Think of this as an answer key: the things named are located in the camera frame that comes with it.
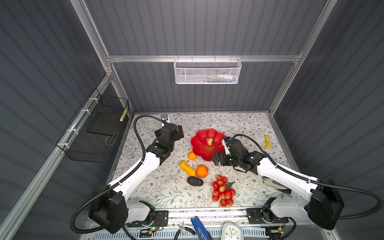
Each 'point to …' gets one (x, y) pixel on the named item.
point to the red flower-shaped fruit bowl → (206, 142)
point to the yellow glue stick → (267, 141)
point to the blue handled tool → (201, 232)
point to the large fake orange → (202, 171)
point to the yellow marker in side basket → (123, 115)
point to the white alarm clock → (231, 231)
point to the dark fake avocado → (195, 181)
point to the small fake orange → (192, 156)
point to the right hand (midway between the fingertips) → (220, 158)
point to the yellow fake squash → (188, 170)
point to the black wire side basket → (90, 137)
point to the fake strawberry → (210, 141)
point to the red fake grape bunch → (222, 192)
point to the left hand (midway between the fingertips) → (172, 126)
